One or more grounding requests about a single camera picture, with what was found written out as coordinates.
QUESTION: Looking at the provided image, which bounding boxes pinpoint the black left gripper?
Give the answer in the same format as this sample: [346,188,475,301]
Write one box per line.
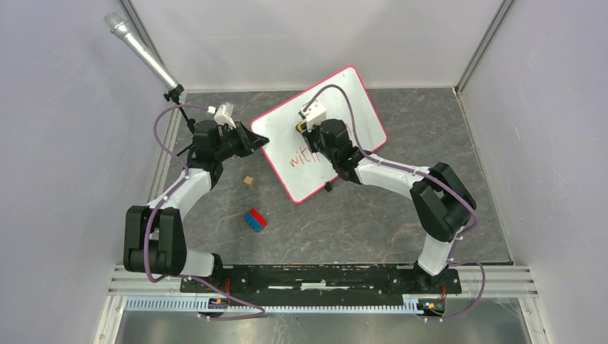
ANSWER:
[214,120,268,161]

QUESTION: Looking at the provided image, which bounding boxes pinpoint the yellow round eraser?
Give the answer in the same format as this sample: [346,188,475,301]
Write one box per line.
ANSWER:
[296,121,307,133]

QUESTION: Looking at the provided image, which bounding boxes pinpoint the pink framed whiteboard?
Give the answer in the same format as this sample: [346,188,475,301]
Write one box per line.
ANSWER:
[250,65,388,204]

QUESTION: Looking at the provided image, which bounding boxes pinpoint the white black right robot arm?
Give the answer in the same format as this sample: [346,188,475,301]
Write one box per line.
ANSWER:
[296,119,476,292]

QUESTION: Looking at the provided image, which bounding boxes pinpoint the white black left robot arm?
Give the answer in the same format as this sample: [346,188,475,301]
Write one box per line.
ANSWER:
[123,120,270,292]

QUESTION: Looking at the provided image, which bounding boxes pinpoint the red blue toy block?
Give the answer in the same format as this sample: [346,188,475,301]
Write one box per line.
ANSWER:
[244,209,267,232]

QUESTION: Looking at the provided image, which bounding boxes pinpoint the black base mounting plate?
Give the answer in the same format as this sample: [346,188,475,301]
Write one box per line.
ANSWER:
[208,264,462,307]

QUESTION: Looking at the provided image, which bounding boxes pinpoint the silver microphone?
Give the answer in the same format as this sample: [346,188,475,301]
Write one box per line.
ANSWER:
[104,12,184,101]

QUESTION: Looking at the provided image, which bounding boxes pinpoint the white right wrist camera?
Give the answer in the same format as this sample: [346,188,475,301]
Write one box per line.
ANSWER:
[299,100,326,131]

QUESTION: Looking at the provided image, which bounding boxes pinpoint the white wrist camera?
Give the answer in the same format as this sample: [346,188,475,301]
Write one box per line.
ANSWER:
[207,102,236,129]
[299,100,326,131]

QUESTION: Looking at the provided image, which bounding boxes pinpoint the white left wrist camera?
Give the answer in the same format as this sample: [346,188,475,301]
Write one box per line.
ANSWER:
[207,102,236,129]

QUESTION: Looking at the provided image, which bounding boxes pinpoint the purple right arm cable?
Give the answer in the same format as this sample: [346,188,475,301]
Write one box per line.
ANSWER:
[301,84,486,323]

